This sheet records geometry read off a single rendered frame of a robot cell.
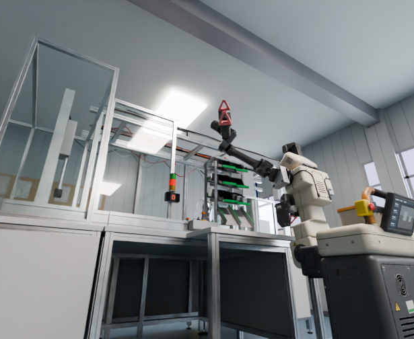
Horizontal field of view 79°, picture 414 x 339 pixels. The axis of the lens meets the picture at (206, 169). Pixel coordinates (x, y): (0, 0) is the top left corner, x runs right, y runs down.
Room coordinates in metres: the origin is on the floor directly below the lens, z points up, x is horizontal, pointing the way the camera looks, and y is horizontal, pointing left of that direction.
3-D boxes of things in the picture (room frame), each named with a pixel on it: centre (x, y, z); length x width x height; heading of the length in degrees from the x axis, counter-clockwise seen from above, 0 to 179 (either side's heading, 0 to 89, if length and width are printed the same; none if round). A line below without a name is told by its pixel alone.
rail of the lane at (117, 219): (1.75, 0.21, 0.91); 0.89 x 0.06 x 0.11; 123
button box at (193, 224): (1.79, 0.02, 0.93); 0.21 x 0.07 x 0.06; 123
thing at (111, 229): (2.40, 0.30, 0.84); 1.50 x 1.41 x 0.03; 123
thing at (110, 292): (3.54, 0.13, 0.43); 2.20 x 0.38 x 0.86; 123
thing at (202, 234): (1.95, -0.23, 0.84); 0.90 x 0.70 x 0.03; 122
